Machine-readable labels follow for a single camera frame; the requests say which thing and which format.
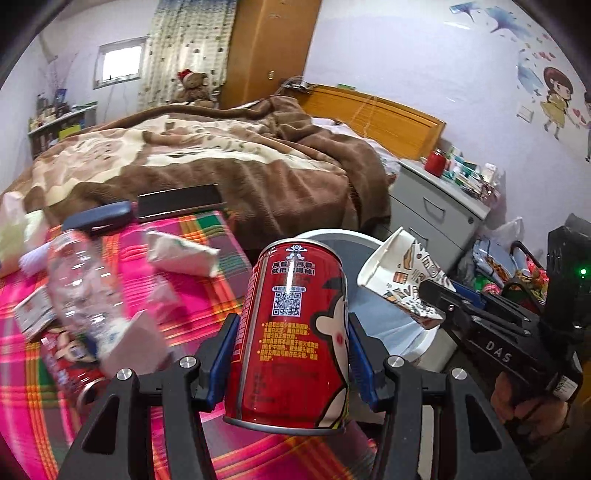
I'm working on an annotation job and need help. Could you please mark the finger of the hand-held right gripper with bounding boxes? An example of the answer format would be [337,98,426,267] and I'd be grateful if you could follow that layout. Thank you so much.
[418,280,529,340]
[445,277,513,311]

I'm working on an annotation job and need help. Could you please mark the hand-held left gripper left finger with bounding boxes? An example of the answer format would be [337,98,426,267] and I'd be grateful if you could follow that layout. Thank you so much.
[58,314,241,480]

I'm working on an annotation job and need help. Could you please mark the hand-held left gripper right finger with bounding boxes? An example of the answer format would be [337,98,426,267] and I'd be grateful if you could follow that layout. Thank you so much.
[346,314,532,480]

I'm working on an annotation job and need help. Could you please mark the printed paper cup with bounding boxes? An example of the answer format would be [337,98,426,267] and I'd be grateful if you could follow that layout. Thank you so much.
[358,227,448,329]

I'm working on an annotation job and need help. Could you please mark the white trash bin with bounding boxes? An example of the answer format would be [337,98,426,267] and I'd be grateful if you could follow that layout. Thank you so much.
[302,228,439,374]

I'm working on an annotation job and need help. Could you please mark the red drink can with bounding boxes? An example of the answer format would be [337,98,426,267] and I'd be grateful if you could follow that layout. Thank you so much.
[39,330,109,407]
[223,239,350,437]

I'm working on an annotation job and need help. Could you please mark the white paper cup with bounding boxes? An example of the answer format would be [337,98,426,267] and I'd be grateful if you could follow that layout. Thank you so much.
[147,231,221,278]

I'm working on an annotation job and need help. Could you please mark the person's right forearm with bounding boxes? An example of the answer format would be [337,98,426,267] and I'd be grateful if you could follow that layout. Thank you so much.
[526,401,591,480]

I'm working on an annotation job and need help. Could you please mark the person's right hand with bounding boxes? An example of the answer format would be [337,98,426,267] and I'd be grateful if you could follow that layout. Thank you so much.
[490,373,573,437]

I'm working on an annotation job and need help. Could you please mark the pile of colourful bags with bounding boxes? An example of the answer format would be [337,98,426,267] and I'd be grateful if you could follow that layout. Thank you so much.
[471,240,548,298]

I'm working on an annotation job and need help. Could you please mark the white plastic bag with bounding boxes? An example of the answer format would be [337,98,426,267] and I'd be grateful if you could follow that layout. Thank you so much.
[488,216,526,251]

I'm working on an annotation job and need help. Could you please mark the pink plaid cloth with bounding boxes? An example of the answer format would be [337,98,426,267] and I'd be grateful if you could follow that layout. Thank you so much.
[0,210,379,480]

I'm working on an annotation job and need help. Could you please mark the grey drawer cabinet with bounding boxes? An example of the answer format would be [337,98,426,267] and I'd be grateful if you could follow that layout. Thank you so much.
[388,158,492,268]

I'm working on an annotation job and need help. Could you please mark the pile of small boxes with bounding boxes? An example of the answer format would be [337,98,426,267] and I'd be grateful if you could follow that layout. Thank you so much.
[441,147,503,200]

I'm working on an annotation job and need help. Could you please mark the clear plastic bottle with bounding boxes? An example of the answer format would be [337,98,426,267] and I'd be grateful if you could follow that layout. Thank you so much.
[46,229,139,365]

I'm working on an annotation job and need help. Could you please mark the black smartphone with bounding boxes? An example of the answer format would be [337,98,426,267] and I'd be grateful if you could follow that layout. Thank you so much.
[137,184,226,221]

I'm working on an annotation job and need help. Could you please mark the wooden headboard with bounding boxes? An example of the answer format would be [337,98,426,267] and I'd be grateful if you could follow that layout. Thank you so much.
[295,84,448,160]

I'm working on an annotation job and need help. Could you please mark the dark blue glasses case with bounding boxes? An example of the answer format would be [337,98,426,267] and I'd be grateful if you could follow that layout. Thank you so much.
[61,200,134,234]

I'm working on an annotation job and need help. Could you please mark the small white box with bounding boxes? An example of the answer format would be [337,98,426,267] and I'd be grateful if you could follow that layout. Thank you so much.
[14,286,55,343]

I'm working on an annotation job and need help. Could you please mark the brown patterned blanket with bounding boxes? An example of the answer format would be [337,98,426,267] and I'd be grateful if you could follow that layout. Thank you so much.
[0,95,393,232]

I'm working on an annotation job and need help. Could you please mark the folded white cloth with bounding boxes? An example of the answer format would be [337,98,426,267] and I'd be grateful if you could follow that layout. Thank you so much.
[18,244,52,274]

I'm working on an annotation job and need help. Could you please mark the brown teddy bear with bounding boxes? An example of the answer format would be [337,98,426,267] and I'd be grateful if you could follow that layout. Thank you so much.
[173,69,218,109]

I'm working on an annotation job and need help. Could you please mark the cluttered shelf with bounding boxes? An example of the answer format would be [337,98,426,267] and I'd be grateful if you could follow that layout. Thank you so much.
[28,102,99,160]

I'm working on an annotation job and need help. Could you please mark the wooden wardrobe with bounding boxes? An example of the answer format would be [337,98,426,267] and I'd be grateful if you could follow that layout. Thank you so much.
[219,0,319,109]

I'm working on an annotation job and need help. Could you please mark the small window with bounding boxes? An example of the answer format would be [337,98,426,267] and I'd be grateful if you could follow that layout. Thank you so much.
[93,38,148,89]

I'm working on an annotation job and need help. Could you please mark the patterned curtain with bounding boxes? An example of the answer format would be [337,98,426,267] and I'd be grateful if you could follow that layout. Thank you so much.
[137,0,238,112]

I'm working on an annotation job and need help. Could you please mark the dried branches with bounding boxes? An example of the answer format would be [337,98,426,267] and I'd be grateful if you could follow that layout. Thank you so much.
[39,51,78,101]

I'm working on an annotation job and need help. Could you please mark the cartoon wall sticker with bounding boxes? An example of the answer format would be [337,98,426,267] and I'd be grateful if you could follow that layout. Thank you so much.
[450,0,591,162]

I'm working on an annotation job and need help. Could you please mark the charger cable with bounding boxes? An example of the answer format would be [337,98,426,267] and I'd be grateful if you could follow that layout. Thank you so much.
[281,76,320,94]

